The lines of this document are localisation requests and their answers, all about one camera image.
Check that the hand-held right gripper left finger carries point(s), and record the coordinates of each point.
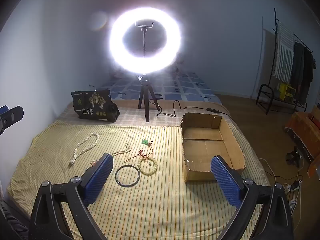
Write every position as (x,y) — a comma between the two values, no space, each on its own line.
(100,177)

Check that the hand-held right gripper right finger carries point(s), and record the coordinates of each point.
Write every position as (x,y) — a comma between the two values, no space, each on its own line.
(225,180)

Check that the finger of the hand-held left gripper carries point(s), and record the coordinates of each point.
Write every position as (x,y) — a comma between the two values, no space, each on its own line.
(3,110)
(12,117)

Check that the cardboard box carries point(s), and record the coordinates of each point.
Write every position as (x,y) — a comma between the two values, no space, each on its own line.
(212,152)

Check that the pink plaid bed sheet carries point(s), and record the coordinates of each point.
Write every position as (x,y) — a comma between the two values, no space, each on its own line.
(125,118)

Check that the yellow striped blanket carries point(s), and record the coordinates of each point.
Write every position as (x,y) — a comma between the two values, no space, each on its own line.
(162,205)

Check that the white power strip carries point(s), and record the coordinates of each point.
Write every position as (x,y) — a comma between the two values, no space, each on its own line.
(293,186)

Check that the black printed bag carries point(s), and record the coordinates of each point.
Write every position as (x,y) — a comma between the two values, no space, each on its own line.
(95,105)

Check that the black device on floor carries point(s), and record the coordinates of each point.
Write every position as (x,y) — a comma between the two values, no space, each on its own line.
(293,156)

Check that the black metal clothes rack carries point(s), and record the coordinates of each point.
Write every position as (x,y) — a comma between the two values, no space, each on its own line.
(265,100)

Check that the orange cardboard boxes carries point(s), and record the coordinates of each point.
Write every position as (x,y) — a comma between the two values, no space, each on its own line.
(300,130)

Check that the black tripod stand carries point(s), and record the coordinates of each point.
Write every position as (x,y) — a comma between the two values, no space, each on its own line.
(146,100)

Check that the blue checked quilt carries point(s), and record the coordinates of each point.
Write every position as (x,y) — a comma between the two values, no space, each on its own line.
(170,87)

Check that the yellow box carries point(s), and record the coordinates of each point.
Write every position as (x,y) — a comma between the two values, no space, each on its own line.
(287,92)

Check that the brown carton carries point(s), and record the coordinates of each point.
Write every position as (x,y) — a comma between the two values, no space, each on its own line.
(315,115)

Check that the black hanging garment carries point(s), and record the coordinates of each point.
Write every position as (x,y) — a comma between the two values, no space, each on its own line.
(308,75)

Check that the dark green hanging garment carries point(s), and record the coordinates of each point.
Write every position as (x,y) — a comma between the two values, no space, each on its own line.
(297,65)

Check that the striped hanging towel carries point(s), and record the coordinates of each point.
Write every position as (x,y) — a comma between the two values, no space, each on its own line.
(285,55)

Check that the phone holder on gooseneck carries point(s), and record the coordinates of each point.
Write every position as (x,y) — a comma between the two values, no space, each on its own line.
(144,25)

